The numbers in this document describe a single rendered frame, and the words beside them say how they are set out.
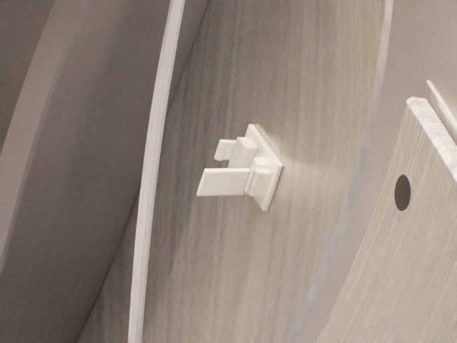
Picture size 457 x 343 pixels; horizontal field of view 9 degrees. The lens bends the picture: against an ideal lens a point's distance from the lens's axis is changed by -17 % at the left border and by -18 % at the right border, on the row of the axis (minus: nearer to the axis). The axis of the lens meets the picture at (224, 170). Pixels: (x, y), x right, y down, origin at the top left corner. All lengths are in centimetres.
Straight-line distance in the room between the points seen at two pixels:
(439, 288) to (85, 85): 20
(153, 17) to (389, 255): 16
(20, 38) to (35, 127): 88
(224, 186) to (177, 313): 7
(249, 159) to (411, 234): 11
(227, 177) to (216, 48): 6
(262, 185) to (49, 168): 9
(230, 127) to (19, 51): 90
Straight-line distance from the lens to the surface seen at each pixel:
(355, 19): 90
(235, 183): 94
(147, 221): 95
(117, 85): 99
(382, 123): 89
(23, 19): 188
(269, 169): 94
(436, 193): 84
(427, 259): 84
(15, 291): 104
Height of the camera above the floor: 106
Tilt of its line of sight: 6 degrees down
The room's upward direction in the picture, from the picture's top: 5 degrees clockwise
